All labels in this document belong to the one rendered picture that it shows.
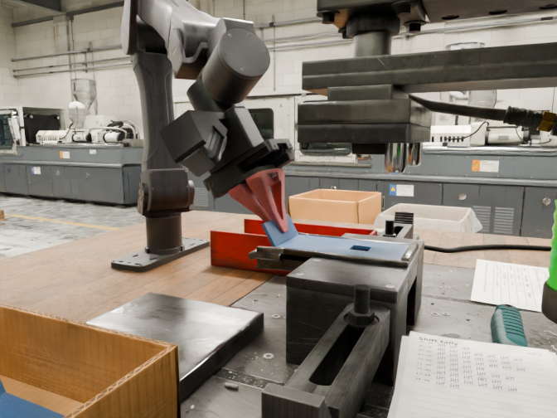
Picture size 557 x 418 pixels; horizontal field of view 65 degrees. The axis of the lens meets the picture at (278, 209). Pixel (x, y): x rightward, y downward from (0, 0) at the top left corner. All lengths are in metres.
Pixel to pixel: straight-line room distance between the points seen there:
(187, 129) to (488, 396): 0.33
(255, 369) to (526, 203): 4.61
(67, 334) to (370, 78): 0.33
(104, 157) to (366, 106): 7.24
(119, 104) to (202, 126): 9.75
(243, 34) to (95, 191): 7.35
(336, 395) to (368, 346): 0.06
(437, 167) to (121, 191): 4.76
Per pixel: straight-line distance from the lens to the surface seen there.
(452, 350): 0.37
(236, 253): 0.71
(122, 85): 10.14
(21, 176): 9.37
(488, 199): 4.93
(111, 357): 0.36
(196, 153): 0.44
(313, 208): 2.82
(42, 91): 12.22
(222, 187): 0.51
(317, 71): 0.44
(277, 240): 0.50
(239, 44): 0.48
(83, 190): 8.02
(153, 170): 0.74
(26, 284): 0.74
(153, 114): 0.76
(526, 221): 4.96
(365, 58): 0.43
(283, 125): 5.53
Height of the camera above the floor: 1.11
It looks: 9 degrees down
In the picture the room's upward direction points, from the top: straight up
